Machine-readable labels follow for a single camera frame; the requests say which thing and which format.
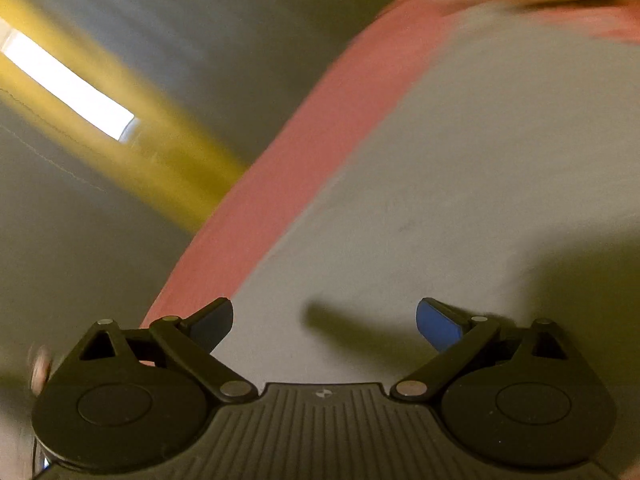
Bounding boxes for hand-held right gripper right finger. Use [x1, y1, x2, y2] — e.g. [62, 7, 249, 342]
[391, 297, 568, 403]

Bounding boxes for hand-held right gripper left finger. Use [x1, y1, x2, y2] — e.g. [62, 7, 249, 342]
[77, 297, 257, 406]

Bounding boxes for grey pants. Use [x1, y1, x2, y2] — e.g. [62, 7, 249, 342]
[212, 2, 640, 480]

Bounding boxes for grey curtain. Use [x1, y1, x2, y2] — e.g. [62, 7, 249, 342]
[0, 0, 426, 171]
[0, 80, 241, 480]

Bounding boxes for yellow curtain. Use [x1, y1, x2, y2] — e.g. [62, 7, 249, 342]
[0, 0, 251, 233]

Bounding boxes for pink ribbed blanket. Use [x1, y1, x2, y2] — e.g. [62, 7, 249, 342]
[137, 0, 640, 366]

